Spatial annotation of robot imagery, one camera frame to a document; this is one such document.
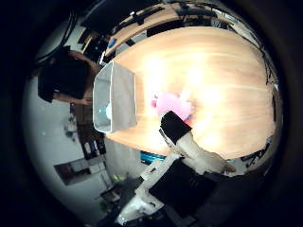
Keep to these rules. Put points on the pink plush toy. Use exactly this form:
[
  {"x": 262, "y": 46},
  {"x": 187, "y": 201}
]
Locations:
[{"x": 173, "y": 102}]

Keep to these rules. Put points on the grey plastic bin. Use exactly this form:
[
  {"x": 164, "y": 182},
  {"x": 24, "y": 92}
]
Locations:
[{"x": 121, "y": 94}]

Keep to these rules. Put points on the blue oval object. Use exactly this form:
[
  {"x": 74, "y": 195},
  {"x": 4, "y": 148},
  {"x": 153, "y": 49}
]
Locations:
[{"x": 112, "y": 42}]

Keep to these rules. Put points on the person in dark shirt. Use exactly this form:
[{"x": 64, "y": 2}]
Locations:
[{"x": 63, "y": 75}]

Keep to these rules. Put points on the wooden background desk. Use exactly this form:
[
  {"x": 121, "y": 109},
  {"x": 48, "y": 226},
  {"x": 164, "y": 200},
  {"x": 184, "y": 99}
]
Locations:
[{"x": 157, "y": 19}]

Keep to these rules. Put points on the black bar on desk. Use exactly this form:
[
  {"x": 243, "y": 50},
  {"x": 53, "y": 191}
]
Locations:
[{"x": 143, "y": 15}]

